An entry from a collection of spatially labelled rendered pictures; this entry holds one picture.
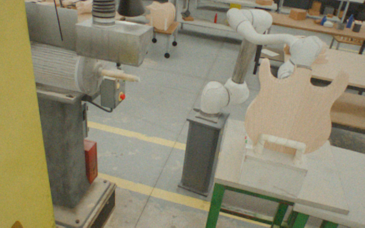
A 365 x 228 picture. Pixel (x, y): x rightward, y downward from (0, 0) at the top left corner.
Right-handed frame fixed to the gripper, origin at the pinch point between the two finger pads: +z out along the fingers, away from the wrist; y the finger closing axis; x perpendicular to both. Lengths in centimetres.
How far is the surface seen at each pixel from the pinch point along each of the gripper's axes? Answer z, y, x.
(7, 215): 100, 61, 8
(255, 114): 14.8, 14.6, -3.0
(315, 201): 17.4, -21.0, -38.4
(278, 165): 19.3, -0.3, -22.3
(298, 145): 18.1, -5.5, -10.9
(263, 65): 15.0, 16.3, 19.1
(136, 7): -5, 78, 28
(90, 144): -18, 112, -70
